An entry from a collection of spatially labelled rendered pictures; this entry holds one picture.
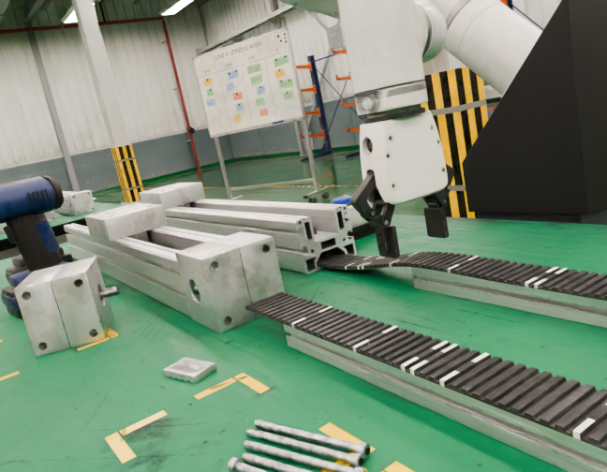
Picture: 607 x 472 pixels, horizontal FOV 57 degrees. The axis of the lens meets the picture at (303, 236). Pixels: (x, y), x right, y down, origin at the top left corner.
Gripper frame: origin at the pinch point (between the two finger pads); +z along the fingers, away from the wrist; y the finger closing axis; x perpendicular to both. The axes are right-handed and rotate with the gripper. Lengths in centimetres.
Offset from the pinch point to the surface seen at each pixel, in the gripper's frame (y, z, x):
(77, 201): 1, 0, 211
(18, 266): -38, 1, 75
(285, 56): 302, -81, 485
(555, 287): -2.4, 2.5, -20.6
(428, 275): -1.9, 3.9, -3.6
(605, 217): 41.7, 8.8, -0.7
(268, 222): -5.0, -1.8, 27.6
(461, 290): -1.9, 5.1, -8.4
